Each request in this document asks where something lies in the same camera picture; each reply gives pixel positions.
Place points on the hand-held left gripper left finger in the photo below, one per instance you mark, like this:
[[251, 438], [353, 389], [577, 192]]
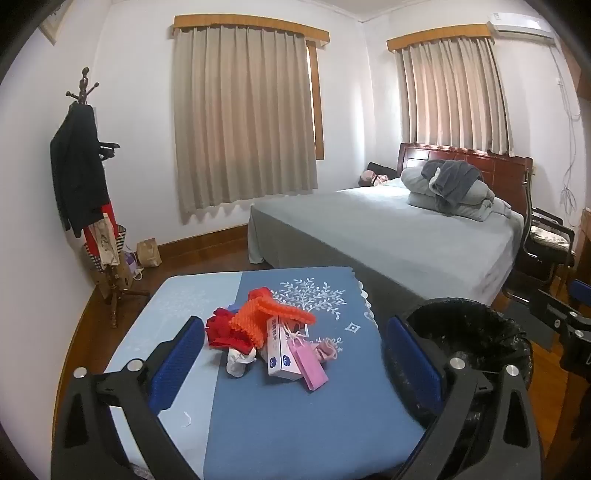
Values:
[[178, 364]]

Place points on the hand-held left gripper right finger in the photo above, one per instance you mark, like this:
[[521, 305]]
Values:
[[413, 364]]

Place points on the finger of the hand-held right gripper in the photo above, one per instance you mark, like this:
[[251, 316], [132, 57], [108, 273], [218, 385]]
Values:
[[581, 291], [554, 307]]

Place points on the red cloth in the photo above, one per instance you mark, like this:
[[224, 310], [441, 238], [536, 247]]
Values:
[[260, 293], [221, 332]]

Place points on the grey sock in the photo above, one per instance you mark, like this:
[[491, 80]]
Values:
[[238, 362]]

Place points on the trash bin with black bag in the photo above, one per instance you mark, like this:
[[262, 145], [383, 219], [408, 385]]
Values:
[[461, 327]]

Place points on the orange pleated mesh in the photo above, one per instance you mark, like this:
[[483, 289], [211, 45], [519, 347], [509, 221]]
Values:
[[249, 318]]

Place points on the pink cloth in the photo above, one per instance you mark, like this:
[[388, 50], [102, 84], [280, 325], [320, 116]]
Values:
[[328, 349]]

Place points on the white box with blue print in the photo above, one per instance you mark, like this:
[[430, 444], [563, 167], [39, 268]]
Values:
[[279, 350]]

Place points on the small pink paper bag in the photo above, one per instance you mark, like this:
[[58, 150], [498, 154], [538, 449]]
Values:
[[309, 369]]

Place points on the grey floor mat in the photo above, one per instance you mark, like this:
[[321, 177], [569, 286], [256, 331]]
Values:
[[545, 334]]

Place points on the black office chair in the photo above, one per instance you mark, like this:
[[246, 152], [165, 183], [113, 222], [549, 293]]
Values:
[[549, 235]]

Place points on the purple box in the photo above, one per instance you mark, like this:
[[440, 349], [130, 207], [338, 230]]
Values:
[[129, 267]]

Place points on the blue tree print tablecloth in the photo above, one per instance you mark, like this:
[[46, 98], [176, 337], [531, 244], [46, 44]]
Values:
[[277, 415]]

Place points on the brown paper bag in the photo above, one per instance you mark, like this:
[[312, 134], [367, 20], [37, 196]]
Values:
[[148, 254]]

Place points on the brown cardboard box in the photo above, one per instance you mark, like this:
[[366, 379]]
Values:
[[99, 279]]

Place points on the striped bag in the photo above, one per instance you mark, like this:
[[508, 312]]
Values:
[[123, 235]]

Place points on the bed with grey sheet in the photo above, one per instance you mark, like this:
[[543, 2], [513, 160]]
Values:
[[369, 230]]

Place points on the beige printed tote bag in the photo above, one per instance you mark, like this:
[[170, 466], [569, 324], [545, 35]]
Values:
[[106, 242]]

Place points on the red wooden headboard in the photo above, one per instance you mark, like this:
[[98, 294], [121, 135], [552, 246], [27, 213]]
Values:
[[503, 170]]

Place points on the red bag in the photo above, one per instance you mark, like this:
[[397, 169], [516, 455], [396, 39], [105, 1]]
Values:
[[90, 242]]

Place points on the dark grey towel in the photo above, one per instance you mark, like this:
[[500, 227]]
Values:
[[455, 177]]

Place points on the folded grey duvet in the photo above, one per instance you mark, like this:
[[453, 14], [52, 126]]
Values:
[[418, 191]]

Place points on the pink soft item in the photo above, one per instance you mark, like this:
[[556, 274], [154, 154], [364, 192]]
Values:
[[369, 178]]

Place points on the black bag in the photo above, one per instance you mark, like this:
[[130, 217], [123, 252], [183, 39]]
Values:
[[383, 168]]

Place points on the wooden wardrobe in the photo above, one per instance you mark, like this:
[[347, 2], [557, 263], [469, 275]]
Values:
[[582, 78]]

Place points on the wide beige curtain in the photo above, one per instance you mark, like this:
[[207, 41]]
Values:
[[240, 115]]

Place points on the white air conditioner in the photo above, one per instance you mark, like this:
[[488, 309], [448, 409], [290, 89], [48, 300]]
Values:
[[519, 25]]

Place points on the wooden coat rack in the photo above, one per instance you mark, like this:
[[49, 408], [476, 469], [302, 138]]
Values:
[[84, 85]]

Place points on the long wooden curtain valance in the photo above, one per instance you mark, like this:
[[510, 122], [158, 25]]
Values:
[[249, 25]]

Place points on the wooden window frame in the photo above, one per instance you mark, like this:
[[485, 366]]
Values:
[[316, 101]]

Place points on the framed wall picture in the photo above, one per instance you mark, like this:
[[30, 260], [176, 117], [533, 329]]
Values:
[[48, 25]]

